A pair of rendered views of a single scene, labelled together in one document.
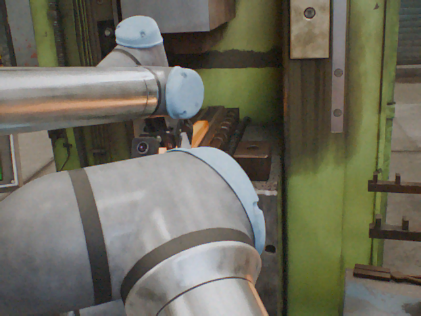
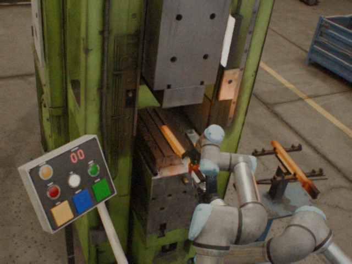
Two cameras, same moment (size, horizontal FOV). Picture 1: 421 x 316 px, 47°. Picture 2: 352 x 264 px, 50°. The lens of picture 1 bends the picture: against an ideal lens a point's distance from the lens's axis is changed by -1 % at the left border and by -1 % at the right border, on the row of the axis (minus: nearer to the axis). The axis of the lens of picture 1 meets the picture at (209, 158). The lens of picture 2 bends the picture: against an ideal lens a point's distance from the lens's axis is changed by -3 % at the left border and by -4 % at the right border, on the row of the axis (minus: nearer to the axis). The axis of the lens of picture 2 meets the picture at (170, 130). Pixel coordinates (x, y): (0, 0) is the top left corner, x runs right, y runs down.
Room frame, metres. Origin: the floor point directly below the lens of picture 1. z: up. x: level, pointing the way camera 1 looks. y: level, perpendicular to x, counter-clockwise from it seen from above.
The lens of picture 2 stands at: (-0.01, 1.06, 2.20)
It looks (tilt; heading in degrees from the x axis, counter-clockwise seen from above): 35 degrees down; 321
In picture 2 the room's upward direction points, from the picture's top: 8 degrees clockwise
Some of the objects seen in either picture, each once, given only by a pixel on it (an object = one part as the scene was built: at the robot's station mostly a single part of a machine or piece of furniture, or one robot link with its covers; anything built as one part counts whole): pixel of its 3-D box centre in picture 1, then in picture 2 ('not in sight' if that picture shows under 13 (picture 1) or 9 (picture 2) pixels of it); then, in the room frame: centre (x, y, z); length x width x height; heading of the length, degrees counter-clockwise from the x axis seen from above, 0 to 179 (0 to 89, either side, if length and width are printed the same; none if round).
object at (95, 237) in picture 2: not in sight; (98, 235); (1.32, 0.41, 0.36); 0.09 x 0.07 x 0.12; 78
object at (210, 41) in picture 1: (200, 34); not in sight; (1.37, 0.00, 1.24); 0.30 x 0.07 x 0.06; 168
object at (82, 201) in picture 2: not in sight; (82, 201); (1.04, 0.62, 1.01); 0.07 x 0.05 x 0.07; 103
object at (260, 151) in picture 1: (252, 160); not in sight; (1.15, -0.11, 0.95); 0.12 x 0.08 x 0.06; 168
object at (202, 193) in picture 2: not in sight; (208, 196); (0.82, 0.12, 0.99); 0.12 x 0.08 x 0.09; 168
